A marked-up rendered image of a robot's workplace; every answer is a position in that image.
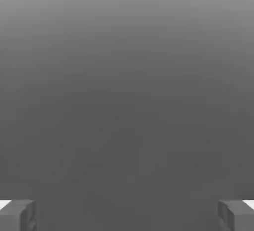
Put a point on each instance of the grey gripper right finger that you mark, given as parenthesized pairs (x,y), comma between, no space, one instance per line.
(239,216)

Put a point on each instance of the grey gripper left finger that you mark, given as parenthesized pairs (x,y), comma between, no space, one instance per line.
(13,216)

